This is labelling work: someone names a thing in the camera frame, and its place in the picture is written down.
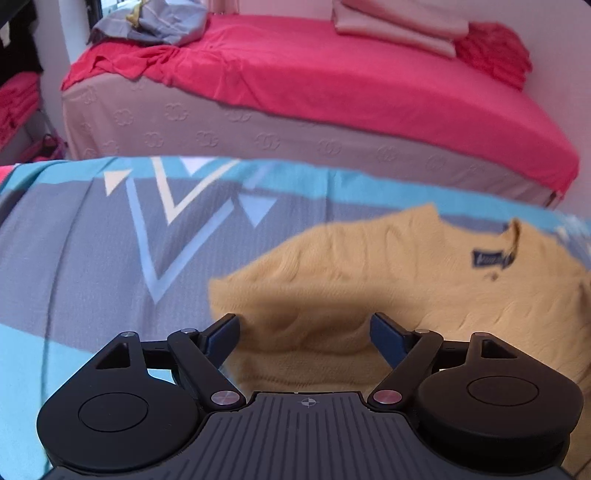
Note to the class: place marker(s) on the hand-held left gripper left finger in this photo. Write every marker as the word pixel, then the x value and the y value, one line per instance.
pixel 226 332

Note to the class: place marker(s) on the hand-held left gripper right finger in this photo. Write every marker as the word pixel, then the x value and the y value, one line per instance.
pixel 388 337

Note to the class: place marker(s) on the stack of red clothes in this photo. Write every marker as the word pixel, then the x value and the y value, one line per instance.
pixel 496 55

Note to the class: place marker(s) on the pile of red folded clothes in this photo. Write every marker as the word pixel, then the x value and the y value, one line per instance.
pixel 16 108

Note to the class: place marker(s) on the hanging dark clothes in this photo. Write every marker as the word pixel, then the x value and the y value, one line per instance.
pixel 16 41

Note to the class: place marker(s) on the teal grey printed blanket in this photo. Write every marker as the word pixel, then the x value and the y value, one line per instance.
pixel 92 258

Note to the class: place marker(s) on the beige embossed mattress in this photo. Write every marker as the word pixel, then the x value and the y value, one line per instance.
pixel 184 129

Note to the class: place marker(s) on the pink bag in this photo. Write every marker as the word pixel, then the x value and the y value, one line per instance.
pixel 53 147

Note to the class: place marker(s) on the pink sheet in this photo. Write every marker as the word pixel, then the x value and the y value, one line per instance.
pixel 5 173

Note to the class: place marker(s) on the red bed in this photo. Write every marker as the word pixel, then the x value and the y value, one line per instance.
pixel 323 69

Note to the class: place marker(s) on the pink pillow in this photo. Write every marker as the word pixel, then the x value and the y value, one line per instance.
pixel 406 39
pixel 415 14

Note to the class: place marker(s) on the grey-blue crumpled cloth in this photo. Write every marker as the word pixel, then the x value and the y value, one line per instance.
pixel 152 21

